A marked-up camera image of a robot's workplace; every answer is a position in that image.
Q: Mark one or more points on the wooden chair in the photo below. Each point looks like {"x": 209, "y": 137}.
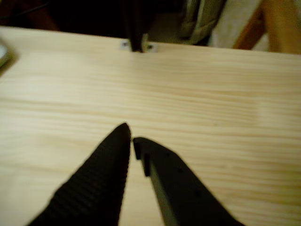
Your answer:
{"x": 282, "y": 23}

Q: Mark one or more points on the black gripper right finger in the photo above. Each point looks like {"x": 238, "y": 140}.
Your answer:
{"x": 185, "y": 197}

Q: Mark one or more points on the black camera stand post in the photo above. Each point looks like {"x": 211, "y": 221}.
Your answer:
{"x": 136, "y": 35}

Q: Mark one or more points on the metal clamp bracket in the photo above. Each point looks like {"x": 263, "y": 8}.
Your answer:
{"x": 151, "y": 47}

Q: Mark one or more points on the grey green bag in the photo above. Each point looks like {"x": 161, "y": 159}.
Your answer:
{"x": 202, "y": 23}

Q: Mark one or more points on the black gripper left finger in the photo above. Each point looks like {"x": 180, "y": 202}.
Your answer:
{"x": 94, "y": 188}

